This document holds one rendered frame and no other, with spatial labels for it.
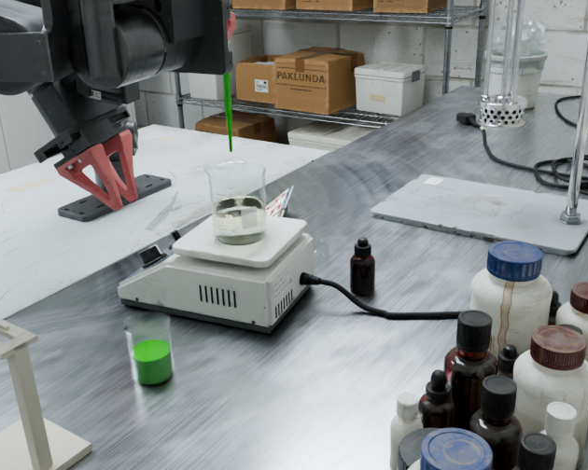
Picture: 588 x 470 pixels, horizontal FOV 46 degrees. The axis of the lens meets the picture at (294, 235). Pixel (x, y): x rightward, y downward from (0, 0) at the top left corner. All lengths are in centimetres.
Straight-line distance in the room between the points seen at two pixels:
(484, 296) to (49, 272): 57
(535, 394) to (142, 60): 39
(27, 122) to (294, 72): 128
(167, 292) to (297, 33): 289
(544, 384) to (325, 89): 259
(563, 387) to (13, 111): 313
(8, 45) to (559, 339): 46
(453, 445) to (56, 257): 69
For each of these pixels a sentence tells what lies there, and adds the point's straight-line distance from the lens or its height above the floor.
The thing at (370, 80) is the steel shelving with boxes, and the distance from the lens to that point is 308.
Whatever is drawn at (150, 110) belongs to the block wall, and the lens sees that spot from 437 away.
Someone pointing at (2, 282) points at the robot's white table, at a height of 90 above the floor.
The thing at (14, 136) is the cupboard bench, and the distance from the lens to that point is 350.
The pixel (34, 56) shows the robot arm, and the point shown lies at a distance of 55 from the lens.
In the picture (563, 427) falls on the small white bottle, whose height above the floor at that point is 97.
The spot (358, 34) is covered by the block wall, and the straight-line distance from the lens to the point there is 343.
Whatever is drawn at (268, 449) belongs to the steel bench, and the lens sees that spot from 61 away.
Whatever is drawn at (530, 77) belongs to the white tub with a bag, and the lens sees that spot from 171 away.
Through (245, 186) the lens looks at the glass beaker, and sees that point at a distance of 72.
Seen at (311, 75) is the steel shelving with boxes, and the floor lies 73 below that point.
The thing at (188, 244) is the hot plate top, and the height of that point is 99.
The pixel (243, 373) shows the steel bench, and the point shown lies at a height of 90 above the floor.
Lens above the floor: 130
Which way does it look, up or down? 24 degrees down
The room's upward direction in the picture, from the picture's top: 2 degrees counter-clockwise
